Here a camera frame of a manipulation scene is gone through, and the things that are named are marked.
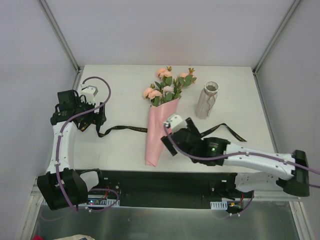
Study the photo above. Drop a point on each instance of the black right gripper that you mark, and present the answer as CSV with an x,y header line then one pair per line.
x,y
176,136

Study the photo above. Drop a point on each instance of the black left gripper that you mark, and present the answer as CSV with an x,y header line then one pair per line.
x,y
99,117

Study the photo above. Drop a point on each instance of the black ribbon gold lettering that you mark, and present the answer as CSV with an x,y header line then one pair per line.
x,y
145,130

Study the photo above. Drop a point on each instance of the pink wrapping paper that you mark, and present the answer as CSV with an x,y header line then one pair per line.
x,y
155,130

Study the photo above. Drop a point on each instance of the pink flower stem pale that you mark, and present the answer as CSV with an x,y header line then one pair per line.
x,y
168,94

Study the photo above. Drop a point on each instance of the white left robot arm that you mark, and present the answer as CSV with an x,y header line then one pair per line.
x,y
61,186

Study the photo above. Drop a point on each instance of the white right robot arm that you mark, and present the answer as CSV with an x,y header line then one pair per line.
x,y
288,171

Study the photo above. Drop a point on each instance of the white ribbed vase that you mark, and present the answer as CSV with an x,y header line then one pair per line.
x,y
207,99

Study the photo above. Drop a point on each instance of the beige cloth bottom edge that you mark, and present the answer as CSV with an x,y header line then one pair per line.
x,y
76,237

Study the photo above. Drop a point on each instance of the red object bottom edge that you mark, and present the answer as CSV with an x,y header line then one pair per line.
x,y
37,237

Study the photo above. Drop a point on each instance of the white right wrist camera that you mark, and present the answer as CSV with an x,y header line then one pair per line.
x,y
175,122

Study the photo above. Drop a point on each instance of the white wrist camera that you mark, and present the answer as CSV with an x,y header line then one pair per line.
x,y
175,122
88,93

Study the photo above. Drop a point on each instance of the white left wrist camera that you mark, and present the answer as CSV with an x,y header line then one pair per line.
x,y
88,93

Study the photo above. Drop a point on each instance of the right white cable duct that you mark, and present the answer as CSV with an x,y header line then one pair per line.
x,y
219,205

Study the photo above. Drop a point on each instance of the white cable duct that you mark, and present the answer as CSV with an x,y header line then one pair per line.
x,y
219,205
102,203

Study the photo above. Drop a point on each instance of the left white cable duct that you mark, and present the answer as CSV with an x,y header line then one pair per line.
x,y
102,203

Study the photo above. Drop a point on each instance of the left aluminium frame post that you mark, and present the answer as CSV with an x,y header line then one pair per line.
x,y
59,34

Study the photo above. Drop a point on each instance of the aluminium frame post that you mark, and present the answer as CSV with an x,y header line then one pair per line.
x,y
59,34
277,34

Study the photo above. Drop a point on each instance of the right aluminium frame post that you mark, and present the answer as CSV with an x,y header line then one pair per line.
x,y
277,34

